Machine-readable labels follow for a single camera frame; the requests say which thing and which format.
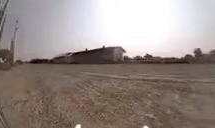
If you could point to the long low building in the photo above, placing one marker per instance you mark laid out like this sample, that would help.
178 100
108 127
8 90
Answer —
98 55

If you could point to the tan dirt and concrete ground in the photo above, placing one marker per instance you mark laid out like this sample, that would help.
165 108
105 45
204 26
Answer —
95 100

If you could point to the grey road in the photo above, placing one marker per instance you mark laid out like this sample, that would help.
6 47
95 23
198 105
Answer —
155 68

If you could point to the robot's own part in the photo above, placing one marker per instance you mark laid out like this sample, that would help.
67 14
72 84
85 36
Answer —
145 126
77 126

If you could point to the low dark bushes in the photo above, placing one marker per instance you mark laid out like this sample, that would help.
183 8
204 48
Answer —
38 61

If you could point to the row of distant trees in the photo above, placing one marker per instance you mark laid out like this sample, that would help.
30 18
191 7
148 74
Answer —
195 56

